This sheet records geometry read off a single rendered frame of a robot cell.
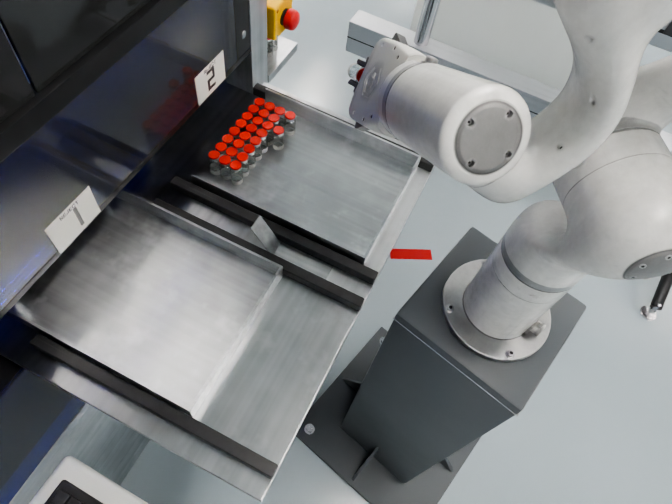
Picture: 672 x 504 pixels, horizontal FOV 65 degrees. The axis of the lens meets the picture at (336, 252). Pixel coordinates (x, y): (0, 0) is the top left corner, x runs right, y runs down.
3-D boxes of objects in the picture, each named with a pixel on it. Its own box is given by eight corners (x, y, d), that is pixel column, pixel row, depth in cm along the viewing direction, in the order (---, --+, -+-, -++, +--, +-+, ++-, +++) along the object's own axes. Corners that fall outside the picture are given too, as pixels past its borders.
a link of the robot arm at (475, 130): (482, 99, 55) (420, 44, 51) (561, 130, 44) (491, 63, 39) (432, 165, 57) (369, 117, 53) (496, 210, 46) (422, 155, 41)
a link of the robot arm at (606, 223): (566, 218, 79) (669, 97, 59) (614, 333, 70) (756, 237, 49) (491, 222, 77) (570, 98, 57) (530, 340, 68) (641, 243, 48)
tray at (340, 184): (193, 187, 95) (190, 174, 92) (266, 101, 108) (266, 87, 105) (362, 268, 90) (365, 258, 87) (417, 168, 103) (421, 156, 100)
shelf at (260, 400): (-19, 344, 78) (-25, 339, 77) (232, 74, 114) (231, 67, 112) (261, 502, 71) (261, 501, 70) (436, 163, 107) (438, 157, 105)
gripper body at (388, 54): (407, 39, 52) (371, 30, 62) (365, 134, 56) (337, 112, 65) (466, 69, 55) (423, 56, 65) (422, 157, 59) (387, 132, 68)
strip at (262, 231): (251, 246, 90) (250, 227, 85) (259, 233, 91) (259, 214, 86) (325, 281, 88) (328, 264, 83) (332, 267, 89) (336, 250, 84)
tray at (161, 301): (0, 311, 79) (-10, 301, 76) (112, 193, 92) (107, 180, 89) (193, 417, 74) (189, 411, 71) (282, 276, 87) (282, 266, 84)
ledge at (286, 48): (213, 59, 115) (212, 51, 114) (244, 28, 122) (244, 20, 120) (269, 83, 113) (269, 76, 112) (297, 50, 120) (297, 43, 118)
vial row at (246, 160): (228, 182, 96) (227, 166, 92) (277, 121, 105) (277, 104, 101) (239, 187, 96) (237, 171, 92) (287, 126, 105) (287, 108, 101)
